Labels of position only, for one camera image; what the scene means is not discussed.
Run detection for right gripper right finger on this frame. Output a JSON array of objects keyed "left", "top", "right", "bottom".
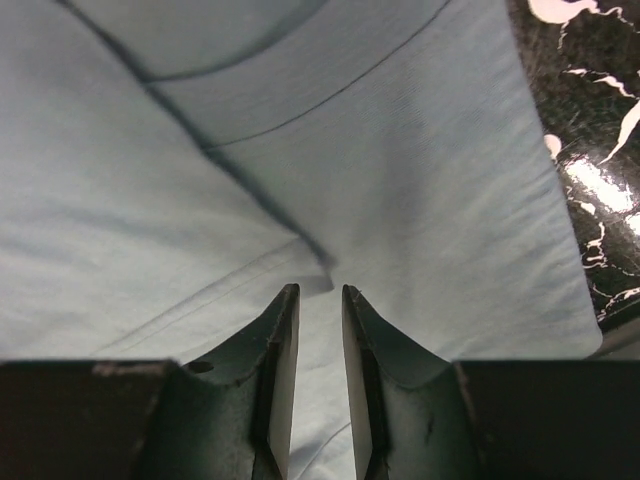
[{"left": 342, "top": 285, "right": 481, "bottom": 479}]

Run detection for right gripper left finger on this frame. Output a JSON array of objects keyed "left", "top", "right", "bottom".
[{"left": 137, "top": 284, "right": 300, "bottom": 479}]

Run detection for blue-grey t shirt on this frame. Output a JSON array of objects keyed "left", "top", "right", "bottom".
[{"left": 1, "top": 1, "right": 602, "bottom": 479}]

